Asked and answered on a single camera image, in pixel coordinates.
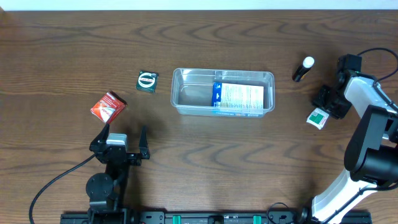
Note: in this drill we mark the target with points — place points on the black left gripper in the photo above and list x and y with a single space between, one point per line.
125 157

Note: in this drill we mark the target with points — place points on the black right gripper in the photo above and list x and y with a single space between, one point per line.
325 101

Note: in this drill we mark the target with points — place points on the white green medicine box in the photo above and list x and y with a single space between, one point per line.
318 118

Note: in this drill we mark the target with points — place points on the blue medicine packet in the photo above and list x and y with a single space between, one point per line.
236 96

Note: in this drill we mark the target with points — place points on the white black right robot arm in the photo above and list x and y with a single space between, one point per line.
370 166

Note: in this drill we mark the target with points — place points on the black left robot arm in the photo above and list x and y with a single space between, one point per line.
106 189

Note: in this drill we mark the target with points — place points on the clear plastic container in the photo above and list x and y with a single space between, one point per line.
192 90

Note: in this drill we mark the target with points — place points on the red Panadol box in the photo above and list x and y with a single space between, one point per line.
108 107

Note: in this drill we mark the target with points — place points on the black bottle white cap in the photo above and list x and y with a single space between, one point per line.
303 69

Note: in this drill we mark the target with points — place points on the green Zam-Buk box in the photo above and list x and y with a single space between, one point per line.
147 81

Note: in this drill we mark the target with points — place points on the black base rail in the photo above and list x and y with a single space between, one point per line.
181 218

